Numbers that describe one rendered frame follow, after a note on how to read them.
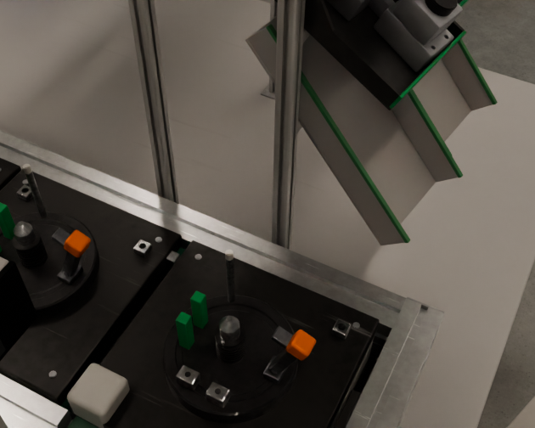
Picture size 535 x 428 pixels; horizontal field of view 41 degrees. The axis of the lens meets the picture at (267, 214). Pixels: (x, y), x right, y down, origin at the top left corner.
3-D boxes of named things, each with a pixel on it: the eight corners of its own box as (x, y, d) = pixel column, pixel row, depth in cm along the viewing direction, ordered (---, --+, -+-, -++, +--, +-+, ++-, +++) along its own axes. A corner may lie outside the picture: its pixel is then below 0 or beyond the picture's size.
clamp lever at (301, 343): (289, 364, 73) (318, 339, 66) (279, 380, 72) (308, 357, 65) (259, 344, 73) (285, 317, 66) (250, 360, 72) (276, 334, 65)
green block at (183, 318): (194, 341, 75) (191, 315, 71) (188, 350, 74) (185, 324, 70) (185, 336, 75) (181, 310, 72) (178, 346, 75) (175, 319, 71)
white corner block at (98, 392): (134, 397, 75) (128, 378, 72) (108, 434, 73) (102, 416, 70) (97, 377, 77) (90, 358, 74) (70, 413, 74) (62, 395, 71)
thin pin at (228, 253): (236, 298, 79) (234, 250, 72) (233, 303, 78) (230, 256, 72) (229, 295, 79) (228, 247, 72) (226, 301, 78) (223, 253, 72)
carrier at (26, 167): (183, 244, 88) (174, 174, 79) (59, 408, 74) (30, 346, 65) (26, 177, 95) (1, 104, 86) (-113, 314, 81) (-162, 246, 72)
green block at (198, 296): (208, 321, 77) (205, 294, 73) (203, 329, 76) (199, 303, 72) (199, 316, 77) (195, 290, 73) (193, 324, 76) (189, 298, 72)
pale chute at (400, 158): (435, 181, 91) (464, 175, 87) (380, 246, 84) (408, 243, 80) (315, -15, 83) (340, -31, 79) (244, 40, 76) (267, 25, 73)
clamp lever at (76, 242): (81, 268, 80) (92, 239, 74) (70, 282, 79) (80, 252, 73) (55, 250, 80) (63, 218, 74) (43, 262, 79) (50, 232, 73)
